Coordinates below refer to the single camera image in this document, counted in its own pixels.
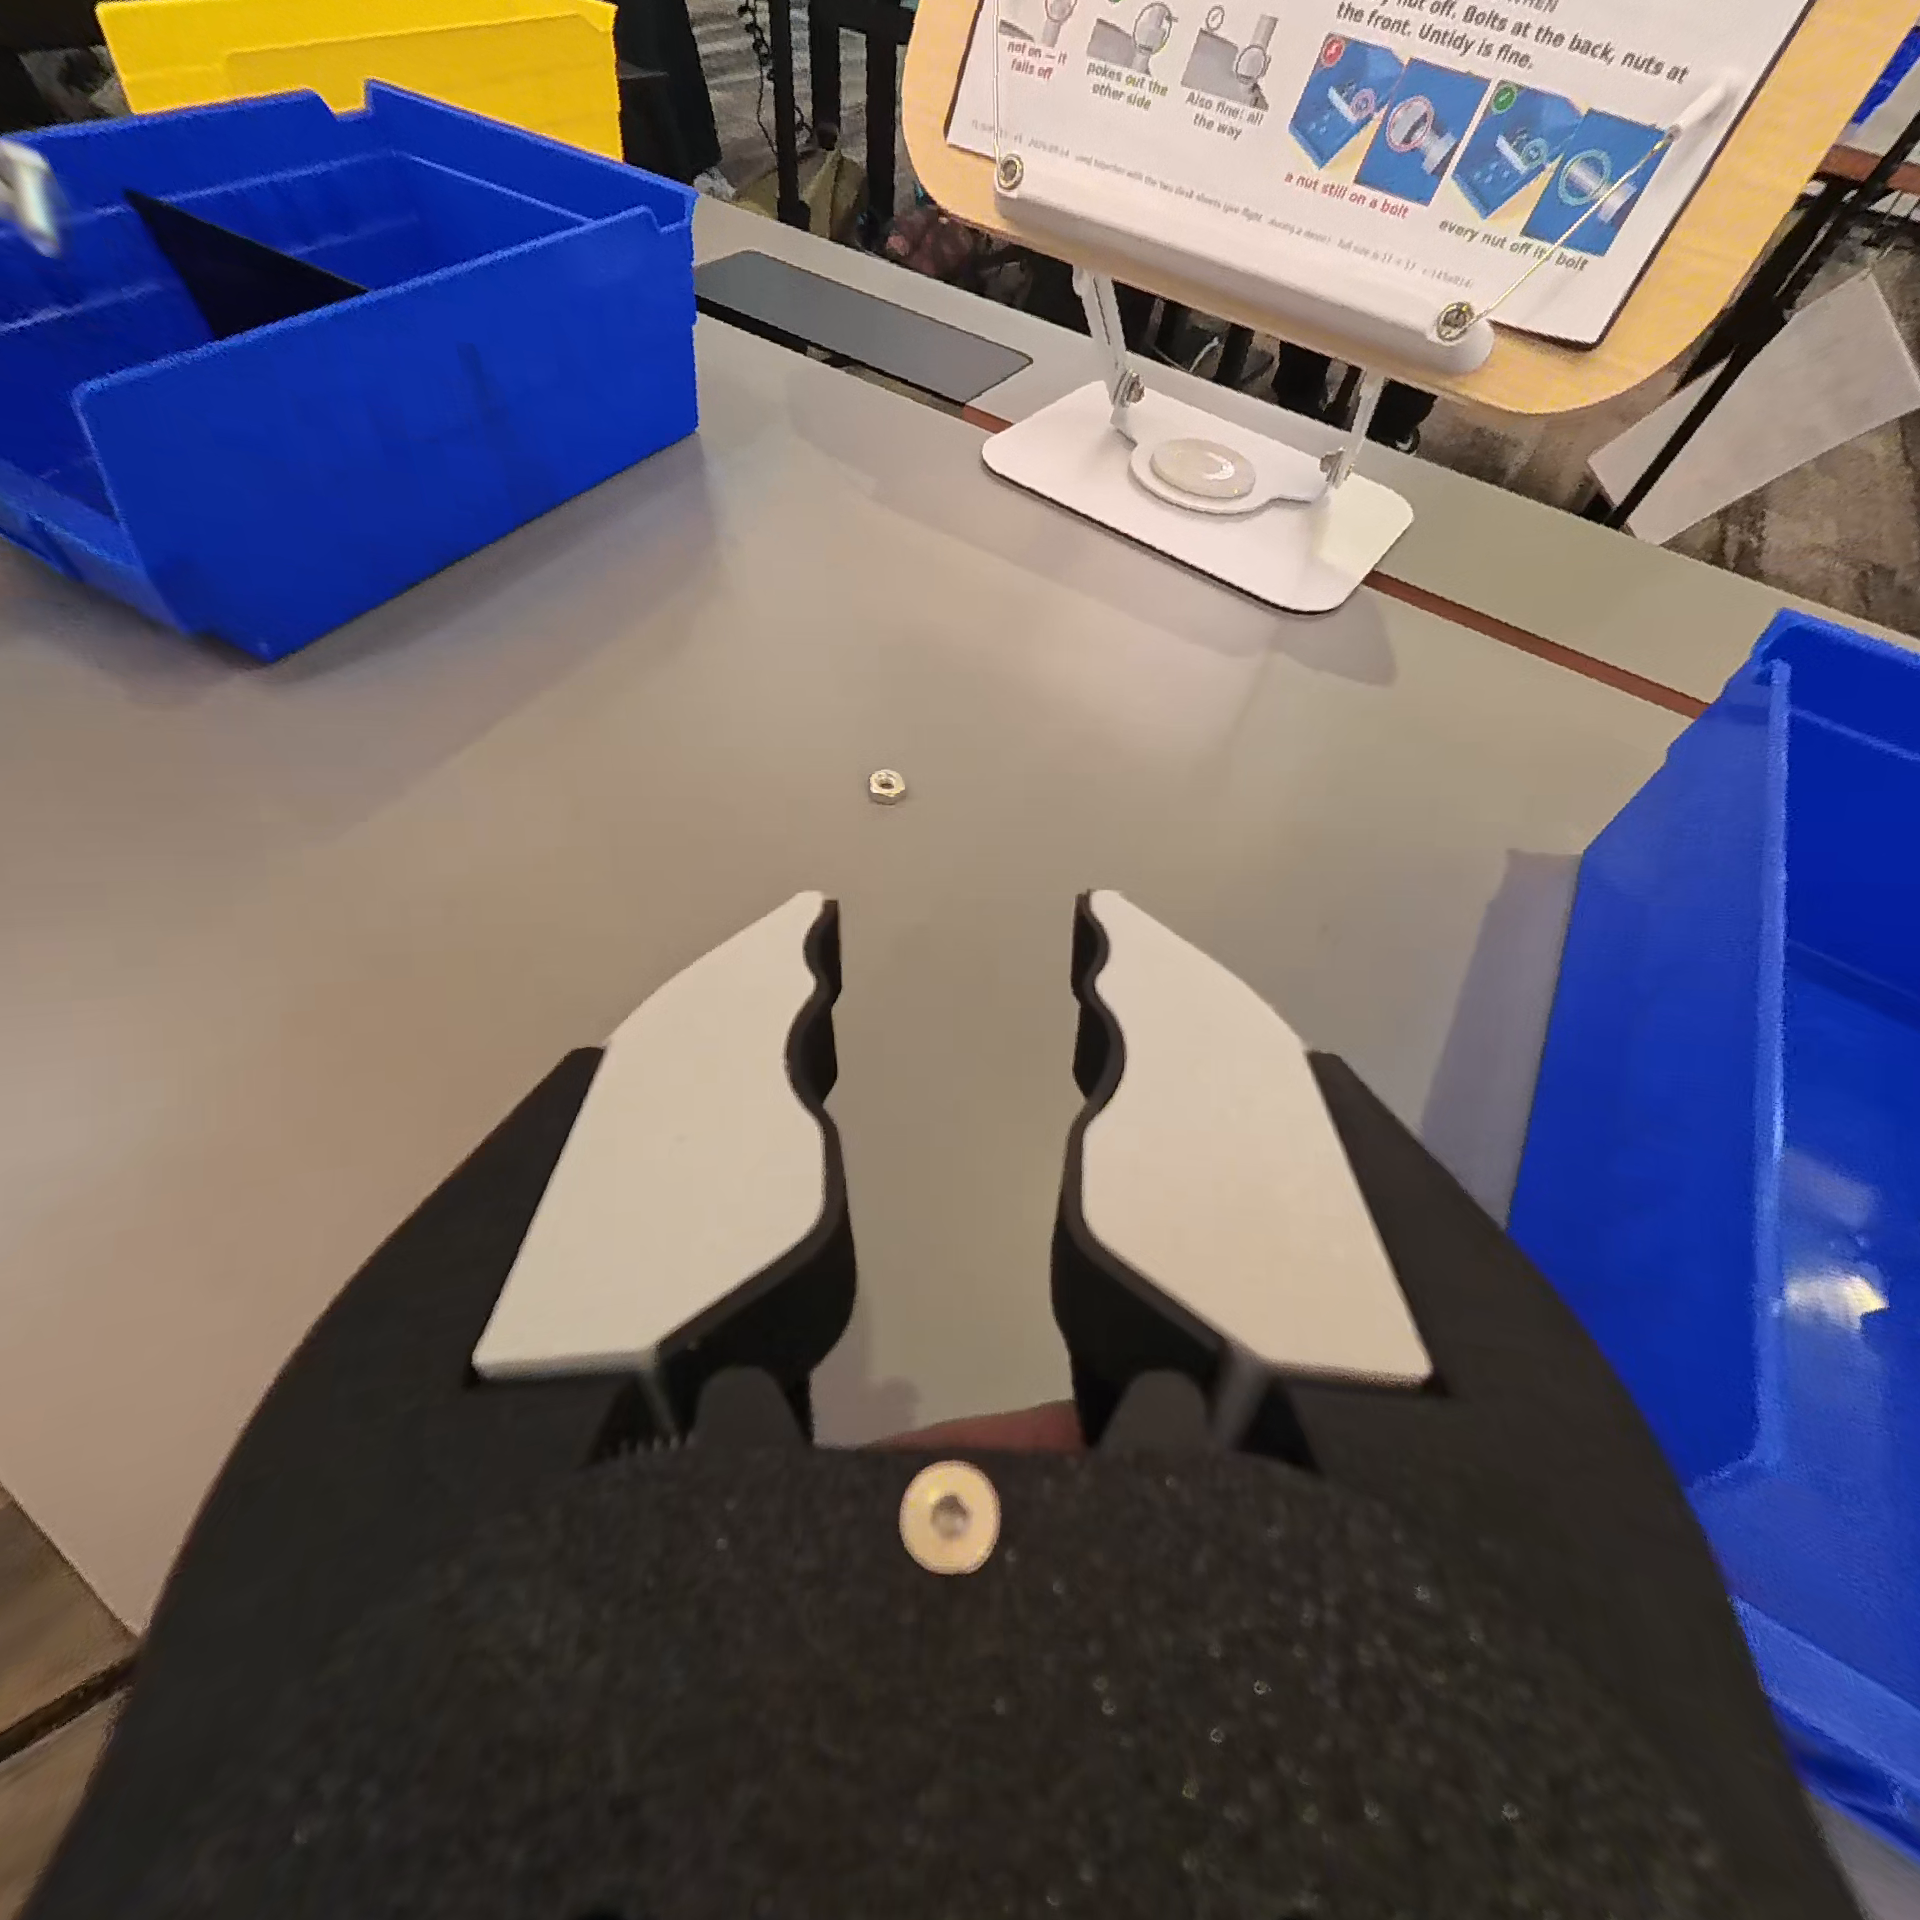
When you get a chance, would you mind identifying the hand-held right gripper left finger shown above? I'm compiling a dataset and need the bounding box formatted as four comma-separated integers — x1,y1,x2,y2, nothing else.
470,891,856,1441

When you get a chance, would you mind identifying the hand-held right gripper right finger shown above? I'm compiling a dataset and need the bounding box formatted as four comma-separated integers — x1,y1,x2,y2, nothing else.
1051,890,1435,1443

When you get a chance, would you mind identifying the blue divided storage bin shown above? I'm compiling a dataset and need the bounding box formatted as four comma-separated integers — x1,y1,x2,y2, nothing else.
0,85,701,664

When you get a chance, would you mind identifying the person's right hand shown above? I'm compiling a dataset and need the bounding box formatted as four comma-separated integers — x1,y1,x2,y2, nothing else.
916,1405,1081,1455

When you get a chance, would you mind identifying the yellow storage bin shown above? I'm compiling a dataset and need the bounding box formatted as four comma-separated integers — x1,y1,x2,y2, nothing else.
95,0,623,157

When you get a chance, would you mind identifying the dark flat tablet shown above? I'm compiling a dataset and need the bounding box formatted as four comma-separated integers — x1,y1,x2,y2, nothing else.
697,250,1033,409

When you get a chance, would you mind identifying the instruction sheet on stand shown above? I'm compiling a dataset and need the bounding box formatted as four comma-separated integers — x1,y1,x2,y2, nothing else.
901,0,1920,416

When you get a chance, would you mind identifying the white panel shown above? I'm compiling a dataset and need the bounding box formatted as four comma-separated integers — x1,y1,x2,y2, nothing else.
1590,277,1920,548

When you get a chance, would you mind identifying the white instruction board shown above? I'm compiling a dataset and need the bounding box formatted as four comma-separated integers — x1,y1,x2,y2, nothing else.
947,0,1816,378

